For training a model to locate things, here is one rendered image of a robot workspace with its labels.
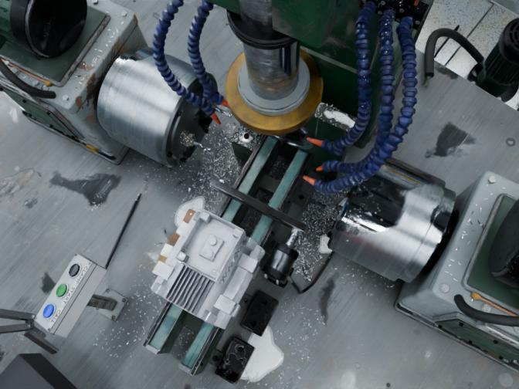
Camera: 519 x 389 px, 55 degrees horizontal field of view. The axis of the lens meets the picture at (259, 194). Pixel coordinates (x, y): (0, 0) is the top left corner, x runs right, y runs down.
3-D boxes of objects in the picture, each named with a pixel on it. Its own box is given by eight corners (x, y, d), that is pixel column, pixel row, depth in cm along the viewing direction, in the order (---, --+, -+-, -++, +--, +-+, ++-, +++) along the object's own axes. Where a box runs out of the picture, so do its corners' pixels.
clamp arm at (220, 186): (309, 225, 117) (215, 178, 122) (310, 222, 114) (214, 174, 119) (303, 238, 116) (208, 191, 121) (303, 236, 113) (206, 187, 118)
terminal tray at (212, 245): (206, 215, 111) (201, 208, 104) (248, 237, 109) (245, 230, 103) (179, 263, 109) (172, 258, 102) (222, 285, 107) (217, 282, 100)
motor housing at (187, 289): (201, 223, 127) (188, 203, 109) (267, 257, 123) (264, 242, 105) (161, 293, 122) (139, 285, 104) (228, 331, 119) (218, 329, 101)
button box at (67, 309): (92, 259, 117) (75, 251, 113) (109, 269, 113) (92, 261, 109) (50, 326, 113) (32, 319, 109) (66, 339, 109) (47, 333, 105)
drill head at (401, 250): (335, 157, 131) (346, 115, 107) (486, 227, 123) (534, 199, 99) (292, 239, 125) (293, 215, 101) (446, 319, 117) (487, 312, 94)
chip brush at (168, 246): (185, 207, 141) (184, 206, 140) (201, 214, 140) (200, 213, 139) (150, 272, 136) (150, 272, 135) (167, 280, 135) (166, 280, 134)
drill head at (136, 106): (125, 58, 142) (93, 1, 119) (236, 110, 136) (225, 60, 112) (76, 130, 137) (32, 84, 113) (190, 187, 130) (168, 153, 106)
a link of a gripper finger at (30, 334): (22, 335, 98) (25, 332, 99) (52, 354, 100) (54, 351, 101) (28, 332, 96) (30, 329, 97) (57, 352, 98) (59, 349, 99)
